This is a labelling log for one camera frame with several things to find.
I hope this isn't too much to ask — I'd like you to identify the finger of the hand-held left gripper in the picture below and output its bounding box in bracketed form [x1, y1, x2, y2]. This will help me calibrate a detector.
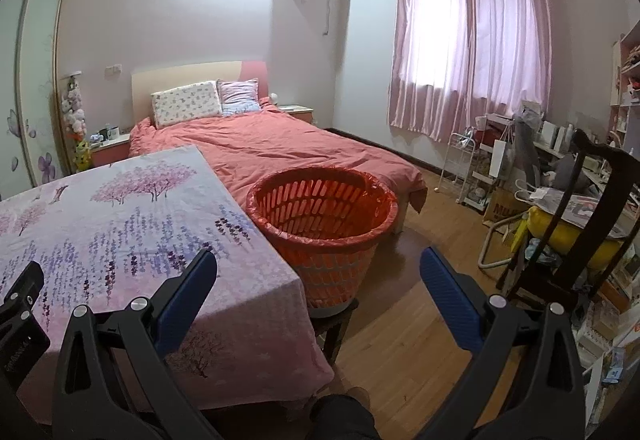
[0, 261, 46, 321]

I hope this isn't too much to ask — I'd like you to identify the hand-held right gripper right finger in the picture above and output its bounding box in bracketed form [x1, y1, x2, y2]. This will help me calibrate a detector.
[419, 247, 587, 440]

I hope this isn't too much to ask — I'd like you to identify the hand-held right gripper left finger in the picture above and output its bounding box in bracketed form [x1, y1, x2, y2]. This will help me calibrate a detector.
[52, 249, 222, 440]

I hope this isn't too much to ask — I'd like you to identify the orange plastic laundry basket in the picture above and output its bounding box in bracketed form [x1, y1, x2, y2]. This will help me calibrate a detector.
[245, 166, 401, 318]

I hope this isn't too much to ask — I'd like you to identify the floral printed tablecloth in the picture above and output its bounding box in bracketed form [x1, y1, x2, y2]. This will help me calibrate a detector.
[0, 145, 335, 413]

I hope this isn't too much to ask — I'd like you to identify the brown paper bag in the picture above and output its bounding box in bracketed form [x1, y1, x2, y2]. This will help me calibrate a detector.
[482, 185, 526, 228]

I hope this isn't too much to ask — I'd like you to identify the dark wooden stool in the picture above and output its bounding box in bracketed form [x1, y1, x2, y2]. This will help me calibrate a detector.
[307, 297, 361, 366]

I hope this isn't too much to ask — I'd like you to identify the yellow cushion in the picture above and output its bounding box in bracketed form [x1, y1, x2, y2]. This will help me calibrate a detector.
[530, 205, 636, 271]

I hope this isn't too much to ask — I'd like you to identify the white shelf trolley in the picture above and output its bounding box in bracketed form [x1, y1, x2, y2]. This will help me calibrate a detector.
[465, 112, 521, 213]

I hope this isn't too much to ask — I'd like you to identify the yellow green plush toy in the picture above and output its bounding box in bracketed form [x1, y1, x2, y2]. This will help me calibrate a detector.
[74, 137, 93, 171]

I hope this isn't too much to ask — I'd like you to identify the white paper bag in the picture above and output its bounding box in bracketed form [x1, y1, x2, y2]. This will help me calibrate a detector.
[489, 137, 513, 178]

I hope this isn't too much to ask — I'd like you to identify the person's leg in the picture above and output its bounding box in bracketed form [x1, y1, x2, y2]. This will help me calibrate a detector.
[310, 386, 381, 440]

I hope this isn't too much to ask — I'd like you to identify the pile of packaged goods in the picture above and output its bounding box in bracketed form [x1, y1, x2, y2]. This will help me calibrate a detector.
[570, 270, 640, 426]

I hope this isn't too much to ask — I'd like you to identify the pink white nightstand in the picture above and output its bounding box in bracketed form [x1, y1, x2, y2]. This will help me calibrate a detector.
[89, 132, 132, 167]
[277, 104, 315, 123]

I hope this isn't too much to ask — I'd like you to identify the printed magazine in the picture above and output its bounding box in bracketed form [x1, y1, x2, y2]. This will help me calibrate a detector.
[530, 185, 631, 238]

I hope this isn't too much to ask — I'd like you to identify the grey hanging garment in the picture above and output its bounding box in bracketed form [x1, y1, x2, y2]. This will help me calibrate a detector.
[512, 112, 543, 188]

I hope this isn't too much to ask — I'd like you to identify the cluttered white desk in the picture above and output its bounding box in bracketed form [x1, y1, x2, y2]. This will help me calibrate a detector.
[525, 120, 640, 201]

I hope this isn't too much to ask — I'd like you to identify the salmon duvet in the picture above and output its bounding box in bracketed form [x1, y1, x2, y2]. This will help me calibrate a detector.
[129, 102, 428, 233]

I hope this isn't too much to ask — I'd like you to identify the white floral pillow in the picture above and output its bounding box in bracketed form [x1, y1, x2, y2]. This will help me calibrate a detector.
[151, 80, 223, 130]

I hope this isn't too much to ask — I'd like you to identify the dark wooden chair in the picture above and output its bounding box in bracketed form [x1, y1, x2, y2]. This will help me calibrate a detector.
[497, 129, 640, 316]

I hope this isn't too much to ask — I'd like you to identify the pink striped pillow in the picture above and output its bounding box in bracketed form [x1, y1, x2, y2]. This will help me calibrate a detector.
[216, 78, 262, 117]

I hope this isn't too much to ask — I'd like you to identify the wardrobe with flower print doors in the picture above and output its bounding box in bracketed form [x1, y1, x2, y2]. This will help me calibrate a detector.
[0, 0, 68, 201]

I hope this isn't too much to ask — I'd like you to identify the cream pink bed headboard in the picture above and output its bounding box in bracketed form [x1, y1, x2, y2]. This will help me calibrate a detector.
[131, 60, 268, 131]

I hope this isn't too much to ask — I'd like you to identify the pink curtain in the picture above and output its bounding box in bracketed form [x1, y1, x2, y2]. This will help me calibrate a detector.
[389, 0, 553, 143]

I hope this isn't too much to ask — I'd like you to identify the pink white bookshelf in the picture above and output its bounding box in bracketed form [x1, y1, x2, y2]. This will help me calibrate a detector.
[607, 20, 640, 146]

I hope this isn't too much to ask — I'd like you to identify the white tubular frame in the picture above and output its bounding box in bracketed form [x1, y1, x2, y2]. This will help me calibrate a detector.
[477, 215, 526, 271]

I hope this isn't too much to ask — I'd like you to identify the white wire rack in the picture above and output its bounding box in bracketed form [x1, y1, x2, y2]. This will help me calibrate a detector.
[437, 129, 476, 206]

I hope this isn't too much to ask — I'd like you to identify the hanging string of plush toys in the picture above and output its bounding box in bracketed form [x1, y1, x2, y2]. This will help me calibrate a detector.
[61, 75, 87, 141]

